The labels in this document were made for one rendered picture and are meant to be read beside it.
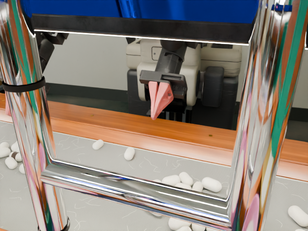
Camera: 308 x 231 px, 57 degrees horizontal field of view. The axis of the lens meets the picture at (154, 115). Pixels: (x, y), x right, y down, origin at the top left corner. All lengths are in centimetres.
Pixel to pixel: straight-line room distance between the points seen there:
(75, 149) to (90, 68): 221
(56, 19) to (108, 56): 241
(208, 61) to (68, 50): 185
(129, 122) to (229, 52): 71
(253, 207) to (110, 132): 55
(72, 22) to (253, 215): 25
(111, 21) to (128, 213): 32
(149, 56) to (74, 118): 44
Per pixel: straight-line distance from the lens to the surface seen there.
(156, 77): 63
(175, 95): 65
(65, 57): 296
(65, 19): 33
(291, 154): 66
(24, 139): 21
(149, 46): 107
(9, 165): 65
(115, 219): 50
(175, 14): 28
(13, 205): 57
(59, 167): 22
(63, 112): 81
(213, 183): 54
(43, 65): 75
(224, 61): 131
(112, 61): 273
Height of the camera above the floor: 109
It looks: 26 degrees down
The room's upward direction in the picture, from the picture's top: straight up
